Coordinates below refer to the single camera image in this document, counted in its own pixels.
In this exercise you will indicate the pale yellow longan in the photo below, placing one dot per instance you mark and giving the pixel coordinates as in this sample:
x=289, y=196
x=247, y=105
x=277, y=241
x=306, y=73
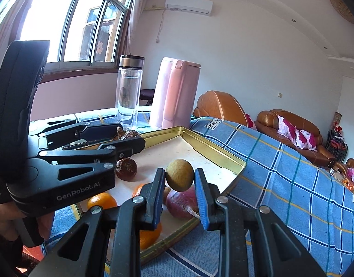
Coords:
x=179, y=179

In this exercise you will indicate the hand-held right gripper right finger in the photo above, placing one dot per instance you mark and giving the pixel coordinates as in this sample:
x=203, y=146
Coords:
x=202, y=199

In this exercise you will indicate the long brown leather sofa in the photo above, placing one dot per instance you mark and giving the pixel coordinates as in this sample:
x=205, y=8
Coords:
x=298, y=121

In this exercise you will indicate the gold tin box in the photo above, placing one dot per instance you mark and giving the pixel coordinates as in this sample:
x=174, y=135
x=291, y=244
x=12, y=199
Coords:
x=200, y=155

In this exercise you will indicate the window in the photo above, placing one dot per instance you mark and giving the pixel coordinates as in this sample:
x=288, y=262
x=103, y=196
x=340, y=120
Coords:
x=64, y=26

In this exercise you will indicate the pink curtain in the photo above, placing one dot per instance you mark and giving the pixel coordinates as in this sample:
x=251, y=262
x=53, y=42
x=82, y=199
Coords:
x=136, y=20

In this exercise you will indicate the brown water chestnut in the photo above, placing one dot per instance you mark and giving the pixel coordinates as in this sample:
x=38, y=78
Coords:
x=126, y=168
x=128, y=135

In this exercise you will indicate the brown leather armchair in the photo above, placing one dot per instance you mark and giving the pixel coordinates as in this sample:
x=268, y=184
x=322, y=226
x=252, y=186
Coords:
x=342, y=166
x=220, y=104

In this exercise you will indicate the person's left hand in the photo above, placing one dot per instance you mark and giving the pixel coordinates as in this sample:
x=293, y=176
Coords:
x=2, y=220

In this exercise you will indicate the pink electric kettle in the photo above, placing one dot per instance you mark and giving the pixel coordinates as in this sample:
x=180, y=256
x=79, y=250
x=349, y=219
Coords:
x=174, y=98

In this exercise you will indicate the purple-red radish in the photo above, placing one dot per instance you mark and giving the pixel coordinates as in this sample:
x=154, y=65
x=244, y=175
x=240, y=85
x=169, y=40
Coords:
x=179, y=205

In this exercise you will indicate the stacked dark chairs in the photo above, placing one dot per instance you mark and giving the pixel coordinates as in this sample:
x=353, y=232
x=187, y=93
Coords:
x=335, y=147

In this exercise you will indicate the brownish longan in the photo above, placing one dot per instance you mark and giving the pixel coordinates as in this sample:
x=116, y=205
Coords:
x=166, y=194

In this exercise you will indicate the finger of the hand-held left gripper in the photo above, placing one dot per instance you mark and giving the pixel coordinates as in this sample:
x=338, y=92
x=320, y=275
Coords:
x=128, y=147
x=79, y=132

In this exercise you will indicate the orange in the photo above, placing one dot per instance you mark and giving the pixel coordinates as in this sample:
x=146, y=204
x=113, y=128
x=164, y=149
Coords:
x=149, y=236
x=103, y=200
x=138, y=190

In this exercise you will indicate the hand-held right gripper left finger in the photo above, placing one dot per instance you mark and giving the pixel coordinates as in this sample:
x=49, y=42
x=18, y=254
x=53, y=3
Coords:
x=157, y=199

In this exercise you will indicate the dark brown stool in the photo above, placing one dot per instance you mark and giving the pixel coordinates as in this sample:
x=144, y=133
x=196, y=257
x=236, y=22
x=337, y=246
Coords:
x=146, y=96

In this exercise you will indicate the white air conditioner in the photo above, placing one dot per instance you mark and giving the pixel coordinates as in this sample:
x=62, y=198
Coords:
x=188, y=4

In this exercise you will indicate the blue checkered tablecloth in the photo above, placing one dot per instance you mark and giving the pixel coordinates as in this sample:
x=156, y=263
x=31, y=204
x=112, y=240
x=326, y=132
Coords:
x=280, y=193

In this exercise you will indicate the tall floor vase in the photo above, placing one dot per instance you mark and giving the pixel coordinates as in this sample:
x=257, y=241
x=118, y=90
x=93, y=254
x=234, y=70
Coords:
x=337, y=117

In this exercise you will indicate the glass water bottle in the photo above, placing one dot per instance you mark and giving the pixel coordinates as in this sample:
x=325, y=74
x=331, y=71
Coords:
x=129, y=92

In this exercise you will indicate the round woven ceiling lamp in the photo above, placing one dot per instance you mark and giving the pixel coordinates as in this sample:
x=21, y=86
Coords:
x=342, y=5

